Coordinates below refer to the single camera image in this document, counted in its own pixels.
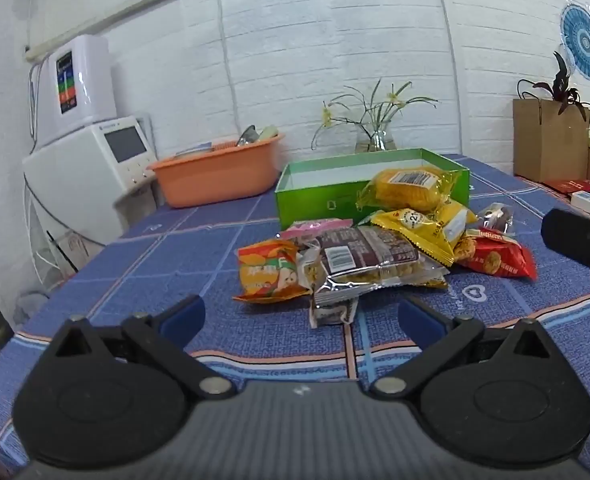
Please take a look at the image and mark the red booklets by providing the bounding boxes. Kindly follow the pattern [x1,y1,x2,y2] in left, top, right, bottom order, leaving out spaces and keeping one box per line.
[542,177,590,199]

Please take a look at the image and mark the large blue fan decoration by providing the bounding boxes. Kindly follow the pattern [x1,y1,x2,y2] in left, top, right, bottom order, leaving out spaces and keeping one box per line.
[560,2,590,80]

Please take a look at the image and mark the orange plastic basin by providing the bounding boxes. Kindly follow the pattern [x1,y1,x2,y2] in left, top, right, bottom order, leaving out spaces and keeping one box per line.
[146,132,286,209]

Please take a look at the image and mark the green cardboard box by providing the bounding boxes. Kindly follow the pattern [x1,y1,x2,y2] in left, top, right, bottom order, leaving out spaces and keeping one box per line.
[274,147,471,233]

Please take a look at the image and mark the dark brown small packet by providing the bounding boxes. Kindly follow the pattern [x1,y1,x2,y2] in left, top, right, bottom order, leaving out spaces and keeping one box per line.
[476,202,514,236]

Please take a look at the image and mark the yellow snack packet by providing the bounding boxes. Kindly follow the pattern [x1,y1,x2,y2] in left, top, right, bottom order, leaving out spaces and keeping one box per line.
[360,199,478,267]

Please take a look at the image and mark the purple leaf plant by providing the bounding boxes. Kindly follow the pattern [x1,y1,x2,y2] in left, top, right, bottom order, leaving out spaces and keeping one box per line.
[518,51,590,122]

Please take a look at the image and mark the yellow flowering plant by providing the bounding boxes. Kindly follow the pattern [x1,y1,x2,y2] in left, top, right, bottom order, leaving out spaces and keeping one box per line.
[311,77,439,151]

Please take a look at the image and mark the pink snack packet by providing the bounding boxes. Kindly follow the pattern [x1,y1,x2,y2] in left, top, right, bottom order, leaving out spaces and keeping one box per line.
[276,217,354,241]

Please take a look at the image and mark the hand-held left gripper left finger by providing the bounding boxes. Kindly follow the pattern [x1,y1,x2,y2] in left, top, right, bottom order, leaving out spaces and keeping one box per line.
[50,294,237,402]

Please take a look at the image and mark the brown paper bag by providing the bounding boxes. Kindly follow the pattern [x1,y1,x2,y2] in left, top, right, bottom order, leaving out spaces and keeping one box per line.
[512,98,590,184]

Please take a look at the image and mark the thin white wall cable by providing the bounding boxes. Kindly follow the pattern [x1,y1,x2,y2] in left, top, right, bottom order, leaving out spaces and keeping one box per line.
[213,0,237,106]

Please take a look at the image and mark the brown label bar packet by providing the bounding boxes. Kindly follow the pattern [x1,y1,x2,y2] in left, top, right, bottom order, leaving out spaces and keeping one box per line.
[295,225,451,307]

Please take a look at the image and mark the wrapped beige pipe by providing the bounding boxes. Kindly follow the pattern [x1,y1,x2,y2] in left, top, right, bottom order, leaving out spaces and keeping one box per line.
[25,0,258,63]

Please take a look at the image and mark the white appliance with screen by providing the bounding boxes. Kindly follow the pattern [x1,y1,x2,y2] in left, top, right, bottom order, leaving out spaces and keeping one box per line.
[22,115,159,257]

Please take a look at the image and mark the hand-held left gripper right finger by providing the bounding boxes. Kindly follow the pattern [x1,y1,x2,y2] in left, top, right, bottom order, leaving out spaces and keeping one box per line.
[369,296,552,402]

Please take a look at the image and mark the white water purifier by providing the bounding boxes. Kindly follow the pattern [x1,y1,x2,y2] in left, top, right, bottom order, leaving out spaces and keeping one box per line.
[39,35,118,149]

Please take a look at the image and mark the red snack packet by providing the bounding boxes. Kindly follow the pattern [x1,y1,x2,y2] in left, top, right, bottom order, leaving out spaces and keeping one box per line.
[452,227,538,281]

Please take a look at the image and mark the orange snack packet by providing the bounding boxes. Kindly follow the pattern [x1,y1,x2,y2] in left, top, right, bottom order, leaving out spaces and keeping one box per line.
[232,239,314,305]

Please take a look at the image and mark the white wall pipe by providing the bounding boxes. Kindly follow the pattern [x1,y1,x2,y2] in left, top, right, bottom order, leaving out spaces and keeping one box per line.
[429,0,464,157]

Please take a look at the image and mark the clear yellow cake packet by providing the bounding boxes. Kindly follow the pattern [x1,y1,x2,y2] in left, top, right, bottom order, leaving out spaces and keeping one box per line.
[357,165,463,213]

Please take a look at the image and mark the glass vase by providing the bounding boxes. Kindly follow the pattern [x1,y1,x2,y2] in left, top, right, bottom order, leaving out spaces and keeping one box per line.
[355,121,396,154]

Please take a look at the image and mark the blue checked tablecloth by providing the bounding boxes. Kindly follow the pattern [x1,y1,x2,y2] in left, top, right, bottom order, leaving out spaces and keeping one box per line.
[0,152,590,480]

